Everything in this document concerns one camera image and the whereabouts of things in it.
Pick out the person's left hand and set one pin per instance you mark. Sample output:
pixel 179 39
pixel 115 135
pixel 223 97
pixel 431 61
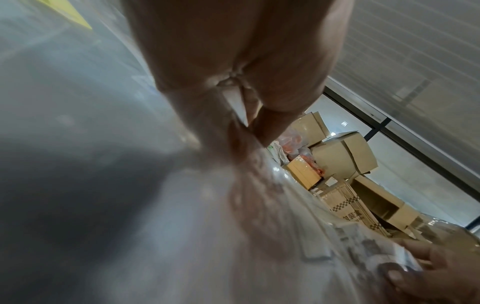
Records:
pixel 240 44

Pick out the person's right hand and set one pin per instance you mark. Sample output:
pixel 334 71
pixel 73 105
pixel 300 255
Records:
pixel 442 273

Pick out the stack of bagged red headbands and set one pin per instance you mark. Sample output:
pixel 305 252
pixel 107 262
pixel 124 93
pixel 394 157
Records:
pixel 262 222

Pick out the cardboard box with checker pattern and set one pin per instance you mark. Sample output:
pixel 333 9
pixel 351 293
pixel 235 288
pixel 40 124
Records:
pixel 348 207

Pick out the plain yellowish cardboard box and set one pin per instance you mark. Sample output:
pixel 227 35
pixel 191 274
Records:
pixel 302 172

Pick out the heap of tilted cardboard boxes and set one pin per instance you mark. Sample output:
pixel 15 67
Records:
pixel 345 154

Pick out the grey table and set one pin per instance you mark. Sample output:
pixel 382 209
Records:
pixel 45 59

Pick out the black metal frame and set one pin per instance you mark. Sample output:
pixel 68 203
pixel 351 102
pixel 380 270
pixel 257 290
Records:
pixel 377 129

